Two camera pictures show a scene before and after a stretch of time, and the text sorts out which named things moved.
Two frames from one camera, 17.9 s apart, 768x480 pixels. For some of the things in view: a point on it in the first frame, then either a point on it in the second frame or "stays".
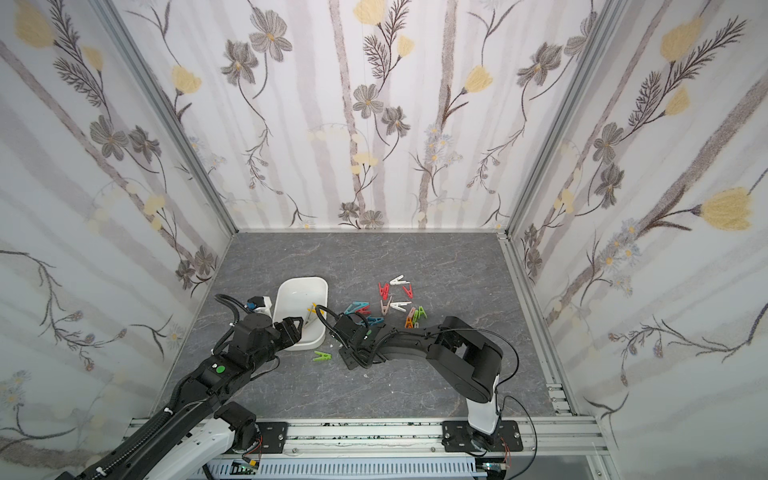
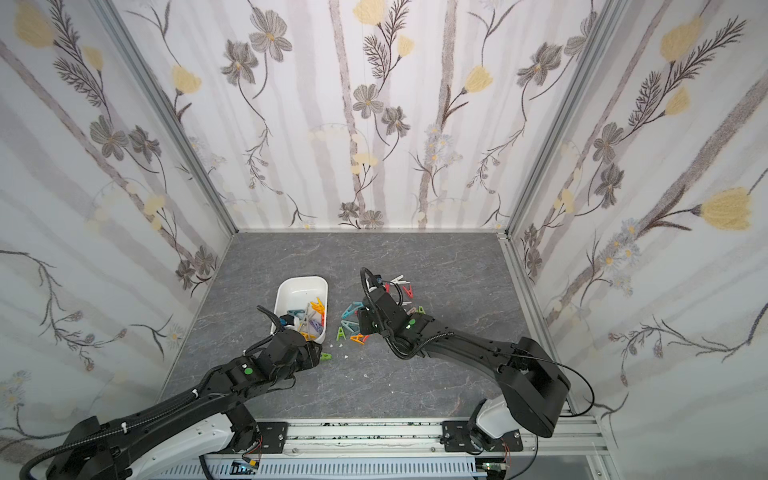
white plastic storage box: x=298 y=297 stays
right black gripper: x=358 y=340 to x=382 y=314
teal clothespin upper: x=355 y=306 stays
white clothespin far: x=398 y=281 stays
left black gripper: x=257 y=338 to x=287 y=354
